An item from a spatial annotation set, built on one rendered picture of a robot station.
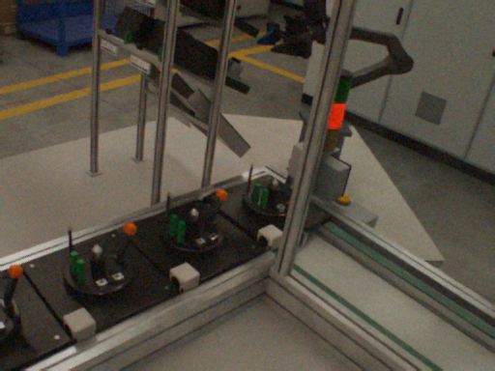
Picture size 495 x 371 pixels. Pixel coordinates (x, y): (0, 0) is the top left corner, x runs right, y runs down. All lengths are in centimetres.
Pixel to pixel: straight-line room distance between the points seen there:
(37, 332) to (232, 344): 40
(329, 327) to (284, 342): 10
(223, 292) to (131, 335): 22
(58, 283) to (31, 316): 10
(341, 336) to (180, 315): 33
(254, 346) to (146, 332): 25
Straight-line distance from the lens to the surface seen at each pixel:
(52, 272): 107
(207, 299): 104
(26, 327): 97
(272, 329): 114
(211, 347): 108
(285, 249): 109
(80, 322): 94
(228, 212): 127
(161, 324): 98
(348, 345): 108
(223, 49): 126
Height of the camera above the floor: 167
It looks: 31 degrees down
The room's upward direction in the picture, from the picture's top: 10 degrees clockwise
